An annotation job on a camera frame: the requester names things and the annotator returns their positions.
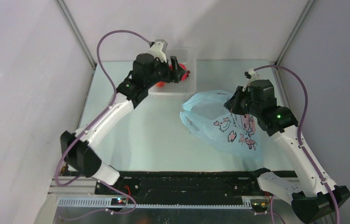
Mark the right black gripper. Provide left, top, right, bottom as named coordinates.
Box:
left=224, top=86, right=261, bottom=117

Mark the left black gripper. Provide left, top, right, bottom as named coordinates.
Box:
left=145, top=55, right=186, bottom=89

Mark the small red fake apple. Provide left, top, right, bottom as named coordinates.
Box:
left=169, top=63, right=187, bottom=74

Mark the orange fake peach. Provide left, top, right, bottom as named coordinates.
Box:
left=156, top=82, right=166, bottom=88

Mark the light blue plastic bag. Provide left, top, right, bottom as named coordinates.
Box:
left=180, top=90, right=263, bottom=162

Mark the red fake grape bunch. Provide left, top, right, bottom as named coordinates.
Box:
left=180, top=70, right=190, bottom=82

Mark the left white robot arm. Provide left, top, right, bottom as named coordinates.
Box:
left=60, top=53, right=190, bottom=194

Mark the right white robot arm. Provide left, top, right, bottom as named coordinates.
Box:
left=224, top=80, right=350, bottom=224

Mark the white perforated plastic basket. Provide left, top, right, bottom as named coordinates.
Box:
left=149, top=46, right=197, bottom=99

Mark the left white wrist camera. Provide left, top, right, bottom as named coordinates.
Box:
left=147, top=39, right=168, bottom=63

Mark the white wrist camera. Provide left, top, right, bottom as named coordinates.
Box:
left=244, top=69, right=260, bottom=89
left=147, top=39, right=168, bottom=63

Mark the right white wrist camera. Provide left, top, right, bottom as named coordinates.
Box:
left=244, top=69, right=260, bottom=89

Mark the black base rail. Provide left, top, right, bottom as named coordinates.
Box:
left=94, top=168, right=267, bottom=208

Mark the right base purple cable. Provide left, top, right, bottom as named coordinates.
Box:
left=250, top=195, right=287, bottom=224

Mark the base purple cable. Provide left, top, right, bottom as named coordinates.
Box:
left=60, top=182, right=137, bottom=222
left=250, top=195, right=287, bottom=224

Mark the right aluminium frame post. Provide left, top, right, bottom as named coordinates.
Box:
left=274, top=0, right=317, bottom=65

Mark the aluminium frame post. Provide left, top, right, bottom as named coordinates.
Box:
left=54, top=0, right=97, bottom=70
left=274, top=0, right=317, bottom=65

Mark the left aluminium frame post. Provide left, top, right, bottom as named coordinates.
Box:
left=54, top=0, right=97, bottom=70

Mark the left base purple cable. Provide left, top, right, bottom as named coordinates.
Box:
left=60, top=182, right=137, bottom=222

